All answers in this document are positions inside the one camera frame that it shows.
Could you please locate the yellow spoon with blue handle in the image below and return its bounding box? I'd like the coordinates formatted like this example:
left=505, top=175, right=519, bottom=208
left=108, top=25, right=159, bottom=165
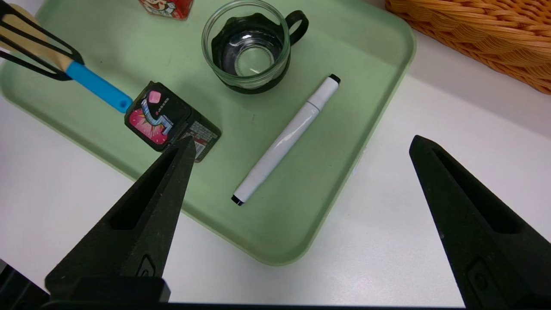
left=0, top=3, right=133, bottom=114

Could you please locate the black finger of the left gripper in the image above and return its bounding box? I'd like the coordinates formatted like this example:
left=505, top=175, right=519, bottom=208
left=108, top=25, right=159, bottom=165
left=0, top=32, right=74, bottom=82
left=0, top=2, right=85, bottom=69

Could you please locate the red milk carton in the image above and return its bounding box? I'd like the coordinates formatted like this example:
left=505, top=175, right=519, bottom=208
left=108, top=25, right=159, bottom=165
left=139, top=0, right=194, bottom=21

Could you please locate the green plastic tray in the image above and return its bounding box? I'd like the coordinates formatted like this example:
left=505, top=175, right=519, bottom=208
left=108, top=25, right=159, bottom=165
left=0, top=0, right=417, bottom=266

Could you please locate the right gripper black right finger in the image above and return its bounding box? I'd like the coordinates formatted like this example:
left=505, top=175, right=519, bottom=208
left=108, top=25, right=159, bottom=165
left=409, top=135, right=551, bottom=310

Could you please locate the glass cup with black holder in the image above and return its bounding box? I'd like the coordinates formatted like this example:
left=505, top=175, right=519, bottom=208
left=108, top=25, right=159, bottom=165
left=201, top=0, right=310, bottom=94

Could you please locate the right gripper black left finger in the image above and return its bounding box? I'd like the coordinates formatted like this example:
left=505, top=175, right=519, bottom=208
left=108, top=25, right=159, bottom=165
left=45, top=136, right=197, bottom=302

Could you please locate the orange wicker basket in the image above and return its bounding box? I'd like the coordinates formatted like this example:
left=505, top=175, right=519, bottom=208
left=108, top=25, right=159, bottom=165
left=384, top=0, right=551, bottom=95

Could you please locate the white marker pen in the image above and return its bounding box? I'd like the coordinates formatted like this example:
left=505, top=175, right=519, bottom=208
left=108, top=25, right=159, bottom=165
left=231, top=74, right=341, bottom=206

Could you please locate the black gum box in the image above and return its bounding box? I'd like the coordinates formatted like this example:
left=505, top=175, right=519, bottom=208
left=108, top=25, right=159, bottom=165
left=124, top=81, right=222, bottom=163

